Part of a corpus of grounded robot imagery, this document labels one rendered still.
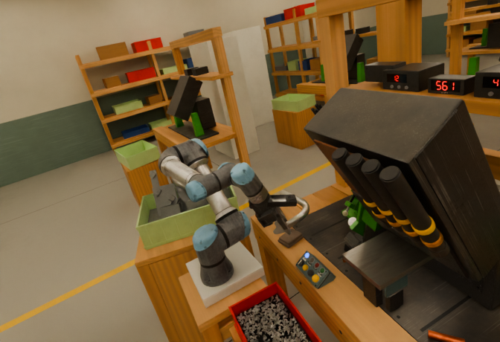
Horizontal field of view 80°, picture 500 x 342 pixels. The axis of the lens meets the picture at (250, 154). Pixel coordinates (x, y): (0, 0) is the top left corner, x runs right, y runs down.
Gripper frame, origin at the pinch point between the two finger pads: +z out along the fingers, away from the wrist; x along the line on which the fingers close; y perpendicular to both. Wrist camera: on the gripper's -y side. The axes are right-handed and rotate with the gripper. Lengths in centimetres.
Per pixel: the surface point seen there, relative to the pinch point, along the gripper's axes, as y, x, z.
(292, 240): 5.3, -10.1, 19.5
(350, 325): -6.3, 34.2, 18.1
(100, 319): 189, -62, 65
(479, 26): -593, -740, 386
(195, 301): 51, 7, 9
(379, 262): -24.2, 29.0, 0.6
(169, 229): 74, -48, 8
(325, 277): -4.0, 15.6, 17.1
